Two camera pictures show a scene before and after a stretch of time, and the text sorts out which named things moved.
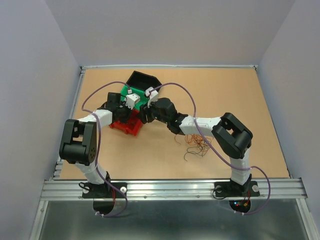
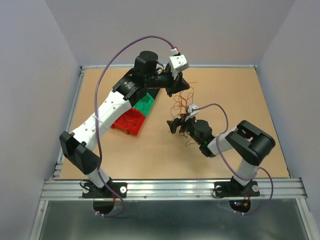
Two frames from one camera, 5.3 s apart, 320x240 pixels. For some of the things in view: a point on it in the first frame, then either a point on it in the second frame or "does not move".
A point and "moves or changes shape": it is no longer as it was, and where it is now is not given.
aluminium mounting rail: x=170 y=189 does not move
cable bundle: x=200 y=144 moves or changes shape
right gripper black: x=146 y=110 -> x=177 y=122
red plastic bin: x=132 y=126 does not move
